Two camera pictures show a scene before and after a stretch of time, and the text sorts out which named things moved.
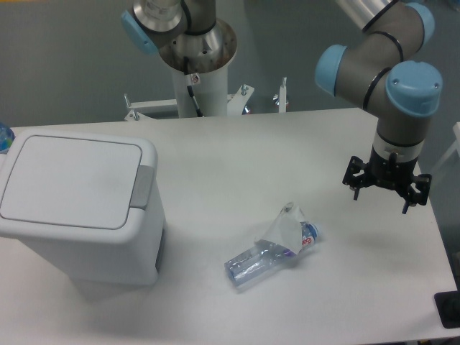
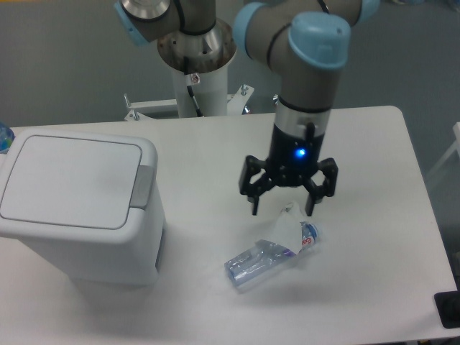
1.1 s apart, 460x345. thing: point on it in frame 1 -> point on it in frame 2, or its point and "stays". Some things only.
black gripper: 390,174 -> 292,162
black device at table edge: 448,305 stays
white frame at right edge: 455,146 stays
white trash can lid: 73,182 stays
